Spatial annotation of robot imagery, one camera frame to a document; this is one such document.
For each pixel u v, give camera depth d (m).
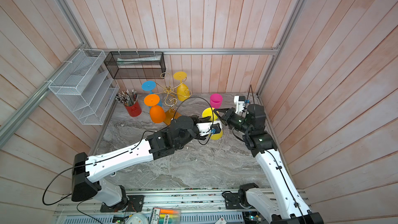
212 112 0.67
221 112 0.66
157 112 0.79
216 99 1.00
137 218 0.68
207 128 0.57
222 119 0.60
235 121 0.58
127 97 0.94
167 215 0.69
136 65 1.05
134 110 1.01
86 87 0.73
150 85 0.79
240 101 0.64
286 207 0.38
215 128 0.53
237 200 0.73
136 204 0.73
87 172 0.40
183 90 0.89
